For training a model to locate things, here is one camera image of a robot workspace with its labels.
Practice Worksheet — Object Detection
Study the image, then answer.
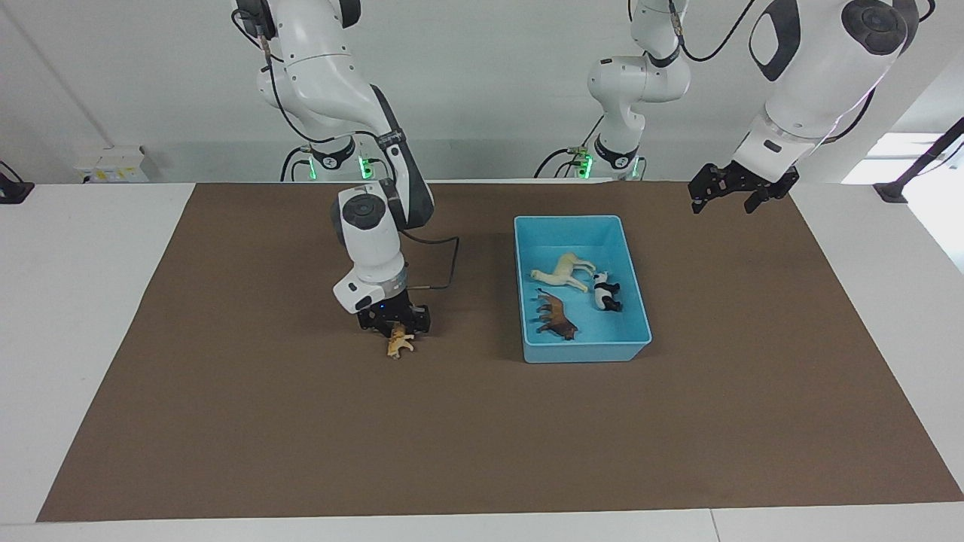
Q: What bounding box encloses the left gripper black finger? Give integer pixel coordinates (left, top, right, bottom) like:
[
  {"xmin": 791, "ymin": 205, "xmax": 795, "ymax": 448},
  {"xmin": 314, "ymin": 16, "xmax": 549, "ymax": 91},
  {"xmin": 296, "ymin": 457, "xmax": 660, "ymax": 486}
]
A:
[
  {"xmin": 688, "ymin": 163, "xmax": 728, "ymax": 216},
  {"xmin": 744, "ymin": 169, "xmax": 800, "ymax": 215}
]

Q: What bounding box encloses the brown lion toy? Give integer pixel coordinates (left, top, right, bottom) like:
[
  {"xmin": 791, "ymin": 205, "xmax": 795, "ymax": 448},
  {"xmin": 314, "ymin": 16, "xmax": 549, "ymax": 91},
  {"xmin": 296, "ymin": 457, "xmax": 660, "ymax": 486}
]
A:
[{"xmin": 534, "ymin": 288, "xmax": 580, "ymax": 343}]

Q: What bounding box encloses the black and white panda toy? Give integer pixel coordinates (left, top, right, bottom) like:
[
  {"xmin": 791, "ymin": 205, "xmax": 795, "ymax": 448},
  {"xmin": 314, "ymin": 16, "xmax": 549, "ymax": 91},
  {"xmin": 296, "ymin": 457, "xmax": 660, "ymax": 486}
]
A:
[{"xmin": 591, "ymin": 271, "xmax": 625, "ymax": 314}]

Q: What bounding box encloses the cream camel toy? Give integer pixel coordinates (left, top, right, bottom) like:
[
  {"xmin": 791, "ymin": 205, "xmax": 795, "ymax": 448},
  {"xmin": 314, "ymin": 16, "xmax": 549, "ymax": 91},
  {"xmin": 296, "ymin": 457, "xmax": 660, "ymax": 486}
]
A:
[{"xmin": 529, "ymin": 251, "xmax": 598, "ymax": 294}]

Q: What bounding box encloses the light blue storage box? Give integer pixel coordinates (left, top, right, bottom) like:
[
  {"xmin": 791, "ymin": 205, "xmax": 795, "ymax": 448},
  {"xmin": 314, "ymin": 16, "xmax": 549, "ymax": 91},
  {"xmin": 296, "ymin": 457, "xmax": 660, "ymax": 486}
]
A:
[{"xmin": 514, "ymin": 215, "xmax": 654, "ymax": 365}]

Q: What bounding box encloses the brown table mat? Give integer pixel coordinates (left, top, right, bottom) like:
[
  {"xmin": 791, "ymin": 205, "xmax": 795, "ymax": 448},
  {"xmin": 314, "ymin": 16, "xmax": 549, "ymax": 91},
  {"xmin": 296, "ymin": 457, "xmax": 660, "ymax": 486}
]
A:
[{"xmin": 36, "ymin": 181, "xmax": 964, "ymax": 523}]

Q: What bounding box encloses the black stand pole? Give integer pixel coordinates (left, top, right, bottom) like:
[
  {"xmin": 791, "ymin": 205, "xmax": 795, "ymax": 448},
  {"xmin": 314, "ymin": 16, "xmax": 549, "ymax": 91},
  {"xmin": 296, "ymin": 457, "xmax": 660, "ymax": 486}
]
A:
[{"xmin": 873, "ymin": 116, "xmax": 964, "ymax": 205}]

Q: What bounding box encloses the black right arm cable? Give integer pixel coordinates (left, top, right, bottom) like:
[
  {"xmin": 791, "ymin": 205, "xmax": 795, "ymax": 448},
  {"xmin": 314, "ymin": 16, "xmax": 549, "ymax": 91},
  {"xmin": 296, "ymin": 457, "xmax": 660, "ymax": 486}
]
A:
[{"xmin": 399, "ymin": 229, "xmax": 461, "ymax": 292}]

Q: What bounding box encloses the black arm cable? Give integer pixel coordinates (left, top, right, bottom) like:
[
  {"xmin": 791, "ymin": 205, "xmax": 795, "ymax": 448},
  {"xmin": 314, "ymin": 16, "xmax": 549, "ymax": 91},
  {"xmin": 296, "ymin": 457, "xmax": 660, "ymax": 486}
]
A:
[
  {"xmin": 399, "ymin": 229, "xmax": 461, "ymax": 292},
  {"xmin": 667, "ymin": 0, "xmax": 761, "ymax": 63}
]

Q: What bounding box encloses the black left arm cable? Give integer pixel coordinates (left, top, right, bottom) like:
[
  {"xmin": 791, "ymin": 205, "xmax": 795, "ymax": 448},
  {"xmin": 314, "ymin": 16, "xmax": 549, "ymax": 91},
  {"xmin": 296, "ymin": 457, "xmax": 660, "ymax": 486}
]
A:
[{"xmin": 667, "ymin": 0, "xmax": 761, "ymax": 63}]

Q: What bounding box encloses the black clamp mount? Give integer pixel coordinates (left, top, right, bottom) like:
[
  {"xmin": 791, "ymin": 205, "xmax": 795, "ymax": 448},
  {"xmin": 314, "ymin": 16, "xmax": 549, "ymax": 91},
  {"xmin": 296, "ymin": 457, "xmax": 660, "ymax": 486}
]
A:
[{"xmin": 0, "ymin": 160, "xmax": 35, "ymax": 206}]

